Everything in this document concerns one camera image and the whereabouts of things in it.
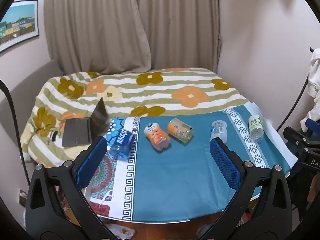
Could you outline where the white plastic bag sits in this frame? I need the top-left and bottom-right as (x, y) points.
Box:
(106, 224), (137, 239)

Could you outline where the person's right hand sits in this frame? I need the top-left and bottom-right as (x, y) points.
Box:
(308, 175), (319, 204)

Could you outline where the white cloth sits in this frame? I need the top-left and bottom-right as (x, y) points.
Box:
(300, 52), (320, 132)

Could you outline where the grey upholstered headboard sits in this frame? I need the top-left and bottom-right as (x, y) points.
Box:
(0, 59), (64, 155)

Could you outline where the wall poster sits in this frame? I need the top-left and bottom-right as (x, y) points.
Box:
(0, 0), (40, 53)

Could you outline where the clear bottle green label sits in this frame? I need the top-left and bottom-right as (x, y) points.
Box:
(248, 114), (265, 140)

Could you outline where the beige curtain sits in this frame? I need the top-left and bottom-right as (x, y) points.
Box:
(132, 0), (222, 72)
(44, 0), (153, 75)

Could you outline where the blue plastic bottle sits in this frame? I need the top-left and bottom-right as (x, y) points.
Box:
(109, 129), (135, 160)

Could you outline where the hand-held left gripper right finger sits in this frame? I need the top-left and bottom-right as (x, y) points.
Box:
(200, 137), (293, 240)

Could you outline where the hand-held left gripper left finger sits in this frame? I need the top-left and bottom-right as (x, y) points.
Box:
(25, 135), (118, 240)

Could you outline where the orange pink shaped bottle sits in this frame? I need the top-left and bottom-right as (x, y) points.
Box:
(144, 122), (170, 151)

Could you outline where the black cable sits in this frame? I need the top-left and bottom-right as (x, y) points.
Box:
(0, 80), (34, 188)
(276, 71), (310, 131)

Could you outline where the clear bottle orange label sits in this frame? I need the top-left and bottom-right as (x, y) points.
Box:
(167, 118), (194, 143)

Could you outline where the floral striped blanket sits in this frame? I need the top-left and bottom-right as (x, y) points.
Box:
(20, 67), (250, 168)

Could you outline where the grey laptop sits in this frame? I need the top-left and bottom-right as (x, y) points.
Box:
(62, 97), (108, 147)

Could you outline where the teal patterned tablecloth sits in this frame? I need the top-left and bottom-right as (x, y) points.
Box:
(85, 102), (298, 222)

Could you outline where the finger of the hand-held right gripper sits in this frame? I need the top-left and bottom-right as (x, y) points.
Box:
(305, 118), (320, 133)
(283, 127), (320, 152)

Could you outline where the clear bottle white label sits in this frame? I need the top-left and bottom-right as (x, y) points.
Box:
(210, 120), (228, 143)

